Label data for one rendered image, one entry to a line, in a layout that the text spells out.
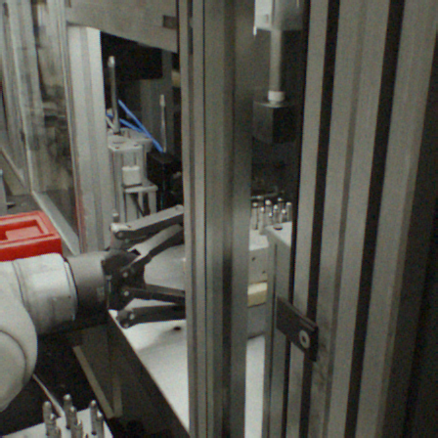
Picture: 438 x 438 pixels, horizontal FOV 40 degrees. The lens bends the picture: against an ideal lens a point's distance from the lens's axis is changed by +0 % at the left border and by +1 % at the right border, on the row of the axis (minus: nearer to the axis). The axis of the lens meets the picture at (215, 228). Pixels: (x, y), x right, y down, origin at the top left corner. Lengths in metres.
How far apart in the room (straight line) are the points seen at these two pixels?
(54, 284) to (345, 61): 0.46
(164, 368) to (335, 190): 0.46
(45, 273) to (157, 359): 0.18
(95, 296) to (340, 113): 0.45
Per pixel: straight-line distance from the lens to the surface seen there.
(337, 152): 0.33
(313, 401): 0.41
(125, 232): 0.72
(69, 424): 0.65
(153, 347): 0.79
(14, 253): 0.98
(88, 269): 0.71
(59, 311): 0.71
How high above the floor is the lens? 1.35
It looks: 23 degrees down
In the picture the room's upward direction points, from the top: straight up
